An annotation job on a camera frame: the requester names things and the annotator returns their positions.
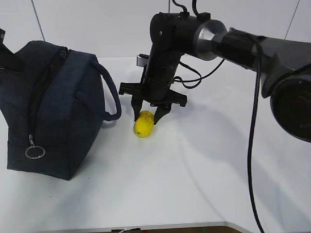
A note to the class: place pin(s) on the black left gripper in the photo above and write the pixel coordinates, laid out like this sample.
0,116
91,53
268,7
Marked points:
8,60

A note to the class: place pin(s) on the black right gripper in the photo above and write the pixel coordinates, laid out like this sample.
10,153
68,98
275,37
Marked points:
157,95

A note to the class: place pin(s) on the yellow lemon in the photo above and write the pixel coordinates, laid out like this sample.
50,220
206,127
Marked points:
144,124

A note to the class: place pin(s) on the dark blue lunch bag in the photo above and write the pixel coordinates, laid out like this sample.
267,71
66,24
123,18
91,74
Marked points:
55,108

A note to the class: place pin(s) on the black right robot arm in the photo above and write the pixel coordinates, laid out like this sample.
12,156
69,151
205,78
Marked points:
284,66

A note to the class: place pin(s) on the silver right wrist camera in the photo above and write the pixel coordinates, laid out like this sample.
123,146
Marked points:
142,60

